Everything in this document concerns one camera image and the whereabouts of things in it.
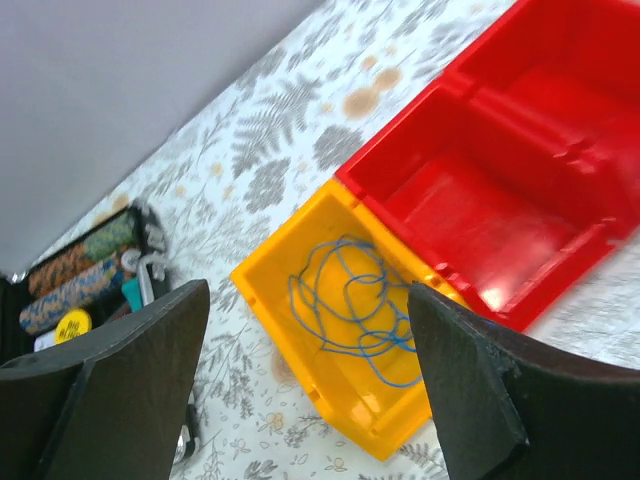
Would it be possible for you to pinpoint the floral table mat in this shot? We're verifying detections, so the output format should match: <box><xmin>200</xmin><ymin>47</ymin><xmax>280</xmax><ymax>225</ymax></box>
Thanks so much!
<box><xmin>34</xmin><ymin>0</ymin><xmax>640</xmax><ymax>480</ymax></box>

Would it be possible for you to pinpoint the yellow plastic bin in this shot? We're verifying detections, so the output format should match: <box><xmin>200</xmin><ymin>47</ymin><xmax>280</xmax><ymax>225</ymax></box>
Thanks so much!
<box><xmin>231</xmin><ymin>179</ymin><xmax>461</xmax><ymax>461</ymax></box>

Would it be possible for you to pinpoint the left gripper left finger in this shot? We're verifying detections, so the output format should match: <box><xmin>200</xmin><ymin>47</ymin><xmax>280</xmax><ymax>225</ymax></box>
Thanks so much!
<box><xmin>1</xmin><ymin>279</ymin><xmax>210</xmax><ymax>479</ymax></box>

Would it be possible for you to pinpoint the black poker chip case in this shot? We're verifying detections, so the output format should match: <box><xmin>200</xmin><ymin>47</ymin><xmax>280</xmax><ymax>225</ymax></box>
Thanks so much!
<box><xmin>1</xmin><ymin>199</ymin><xmax>170</xmax><ymax>363</ymax></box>

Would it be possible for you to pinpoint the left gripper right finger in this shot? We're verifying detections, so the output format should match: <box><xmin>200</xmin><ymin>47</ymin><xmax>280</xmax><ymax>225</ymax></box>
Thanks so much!
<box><xmin>408</xmin><ymin>283</ymin><xmax>639</xmax><ymax>479</ymax></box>

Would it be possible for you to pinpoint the blue cable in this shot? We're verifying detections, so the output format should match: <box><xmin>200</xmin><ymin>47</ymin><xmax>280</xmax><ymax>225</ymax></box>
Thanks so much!
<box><xmin>287</xmin><ymin>234</ymin><xmax>426</xmax><ymax>390</ymax></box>

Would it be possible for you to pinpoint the red double plastic bin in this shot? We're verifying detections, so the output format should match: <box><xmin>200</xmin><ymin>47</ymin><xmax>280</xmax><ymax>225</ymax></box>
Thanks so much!
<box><xmin>336</xmin><ymin>1</ymin><xmax>639</xmax><ymax>331</ymax></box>

